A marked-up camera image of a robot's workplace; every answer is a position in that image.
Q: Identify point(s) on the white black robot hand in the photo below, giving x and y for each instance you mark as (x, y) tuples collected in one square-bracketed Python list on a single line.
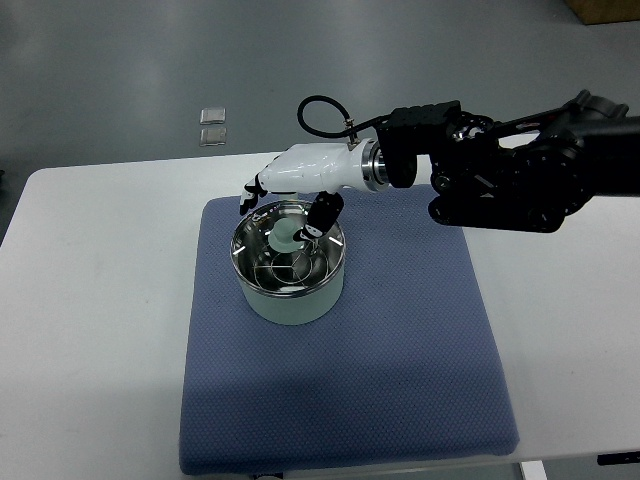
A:
[(323, 169)]

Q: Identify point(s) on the glass lid with green knob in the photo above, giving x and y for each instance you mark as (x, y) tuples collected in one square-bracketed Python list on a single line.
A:
[(274, 225)]

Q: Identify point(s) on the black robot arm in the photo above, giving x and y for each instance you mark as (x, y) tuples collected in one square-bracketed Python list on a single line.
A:
[(526, 174)]

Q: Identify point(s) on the mint green saucepan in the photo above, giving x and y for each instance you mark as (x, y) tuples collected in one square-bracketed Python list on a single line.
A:
[(298, 310)]

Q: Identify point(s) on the upper metal floor plate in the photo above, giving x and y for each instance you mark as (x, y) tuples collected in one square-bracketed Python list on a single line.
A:
[(212, 115)]

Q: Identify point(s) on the blue quilted mat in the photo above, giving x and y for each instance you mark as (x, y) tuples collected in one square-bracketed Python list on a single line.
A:
[(404, 367)]

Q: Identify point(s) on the brown cardboard box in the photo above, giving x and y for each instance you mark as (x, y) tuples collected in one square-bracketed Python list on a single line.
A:
[(595, 12)]

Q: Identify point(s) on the white table leg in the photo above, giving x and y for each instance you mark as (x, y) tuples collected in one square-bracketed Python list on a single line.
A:
[(533, 470)]

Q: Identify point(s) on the wire steamer rack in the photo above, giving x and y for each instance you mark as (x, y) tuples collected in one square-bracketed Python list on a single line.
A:
[(300, 269)]

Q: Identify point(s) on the black bracket at table edge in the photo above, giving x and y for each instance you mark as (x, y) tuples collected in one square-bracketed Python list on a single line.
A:
[(619, 458)]

